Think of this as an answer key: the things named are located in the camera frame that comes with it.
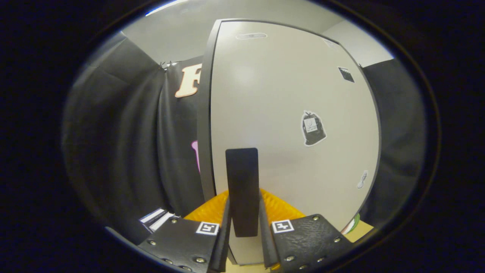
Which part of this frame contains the dark blue book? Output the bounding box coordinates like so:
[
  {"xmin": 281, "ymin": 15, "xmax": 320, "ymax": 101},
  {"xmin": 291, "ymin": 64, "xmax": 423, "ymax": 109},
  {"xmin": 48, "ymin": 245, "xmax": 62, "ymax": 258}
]
[{"xmin": 139, "ymin": 208, "xmax": 167, "ymax": 224}]

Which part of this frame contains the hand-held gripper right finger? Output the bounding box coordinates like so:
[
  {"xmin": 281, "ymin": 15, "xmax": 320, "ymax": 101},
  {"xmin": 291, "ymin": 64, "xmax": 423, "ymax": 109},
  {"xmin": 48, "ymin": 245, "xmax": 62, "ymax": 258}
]
[{"xmin": 258, "ymin": 188, "xmax": 354, "ymax": 273}]

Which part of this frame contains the black backdrop cloth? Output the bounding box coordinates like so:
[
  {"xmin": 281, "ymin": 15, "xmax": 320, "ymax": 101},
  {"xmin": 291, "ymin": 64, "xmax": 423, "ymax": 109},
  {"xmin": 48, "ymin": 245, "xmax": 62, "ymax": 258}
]
[{"xmin": 63, "ymin": 32, "xmax": 427, "ymax": 243}]

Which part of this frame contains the grey book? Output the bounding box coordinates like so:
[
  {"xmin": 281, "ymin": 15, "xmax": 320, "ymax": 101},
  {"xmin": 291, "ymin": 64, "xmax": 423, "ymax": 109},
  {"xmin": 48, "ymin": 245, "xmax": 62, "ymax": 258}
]
[{"xmin": 150, "ymin": 215, "xmax": 179, "ymax": 232}]

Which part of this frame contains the black door handle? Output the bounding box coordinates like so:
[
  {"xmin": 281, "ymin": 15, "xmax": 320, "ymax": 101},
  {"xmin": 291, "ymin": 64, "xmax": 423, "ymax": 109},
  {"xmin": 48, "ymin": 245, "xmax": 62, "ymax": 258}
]
[{"xmin": 225, "ymin": 148, "xmax": 260, "ymax": 237}]

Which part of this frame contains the grey shoe cabinet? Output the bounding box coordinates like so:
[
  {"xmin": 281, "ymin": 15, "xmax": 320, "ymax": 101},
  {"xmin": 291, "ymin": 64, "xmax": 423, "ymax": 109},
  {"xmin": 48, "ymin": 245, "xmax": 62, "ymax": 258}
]
[{"xmin": 196, "ymin": 18, "xmax": 382, "ymax": 266}]

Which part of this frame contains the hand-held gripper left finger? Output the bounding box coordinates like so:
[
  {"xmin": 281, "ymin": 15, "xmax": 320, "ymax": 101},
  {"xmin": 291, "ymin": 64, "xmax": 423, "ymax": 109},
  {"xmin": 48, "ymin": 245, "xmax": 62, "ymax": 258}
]
[{"xmin": 137, "ymin": 190, "xmax": 232, "ymax": 273}]

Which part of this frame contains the watermelon pattern pouch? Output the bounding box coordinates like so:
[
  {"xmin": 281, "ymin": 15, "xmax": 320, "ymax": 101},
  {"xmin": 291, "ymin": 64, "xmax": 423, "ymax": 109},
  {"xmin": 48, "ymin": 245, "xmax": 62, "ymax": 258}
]
[{"xmin": 341, "ymin": 213, "xmax": 360, "ymax": 235}]

